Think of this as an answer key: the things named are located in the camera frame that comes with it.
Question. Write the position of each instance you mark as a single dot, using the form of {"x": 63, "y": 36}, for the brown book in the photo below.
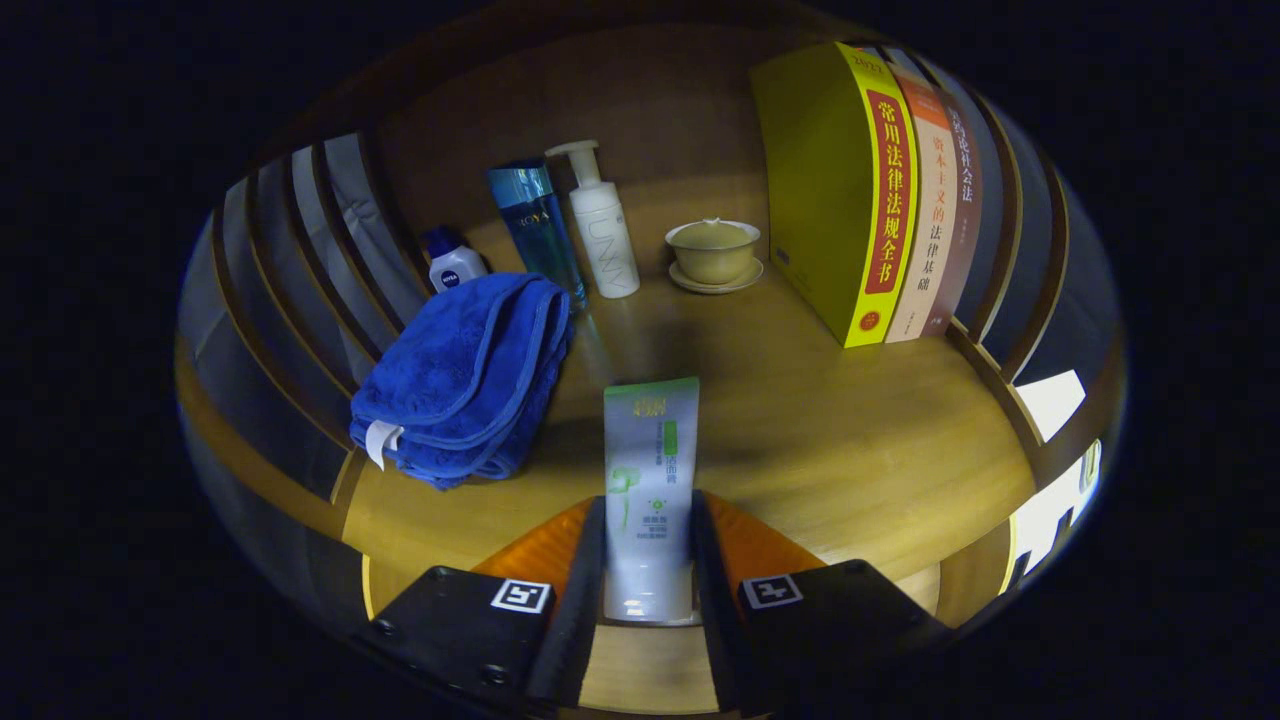
{"x": 962, "y": 210}

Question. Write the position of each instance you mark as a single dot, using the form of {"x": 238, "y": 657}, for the beige lidded teacup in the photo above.
{"x": 712, "y": 250}

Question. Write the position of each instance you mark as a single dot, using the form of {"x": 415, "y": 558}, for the wooden cabinet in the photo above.
{"x": 640, "y": 90}

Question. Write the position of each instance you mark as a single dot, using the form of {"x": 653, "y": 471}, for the tall blue bottle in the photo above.
{"x": 540, "y": 230}

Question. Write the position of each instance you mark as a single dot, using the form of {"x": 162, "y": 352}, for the beige saucer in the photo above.
{"x": 745, "y": 280}

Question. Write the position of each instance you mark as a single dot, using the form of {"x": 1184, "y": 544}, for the white pump bottle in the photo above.
{"x": 605, "y": 240}

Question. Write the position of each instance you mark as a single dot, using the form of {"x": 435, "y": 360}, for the orange and white book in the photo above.
{"x": 930, "y": 230}

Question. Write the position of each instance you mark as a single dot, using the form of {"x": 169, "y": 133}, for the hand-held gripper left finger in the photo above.
{"x": 580, "y": 610}

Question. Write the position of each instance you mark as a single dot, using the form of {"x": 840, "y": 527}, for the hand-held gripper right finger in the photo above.
{"x": 708, "y": 600}

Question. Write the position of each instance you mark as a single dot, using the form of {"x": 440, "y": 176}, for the folded blue towel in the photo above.
{"x": 460, "y": 380}

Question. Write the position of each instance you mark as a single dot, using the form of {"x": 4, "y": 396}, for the small white bottle blue cap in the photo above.
{"x": 455, "y": 265}

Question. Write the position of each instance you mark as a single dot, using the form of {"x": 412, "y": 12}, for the wooden countertop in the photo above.
{"x": 800, "y": 430}

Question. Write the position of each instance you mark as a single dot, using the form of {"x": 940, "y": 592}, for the thick yellow book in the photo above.
{"x": 820, "y": 180}

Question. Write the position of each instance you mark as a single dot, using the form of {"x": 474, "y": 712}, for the white green tube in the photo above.
{"x": 650, "y": 460}

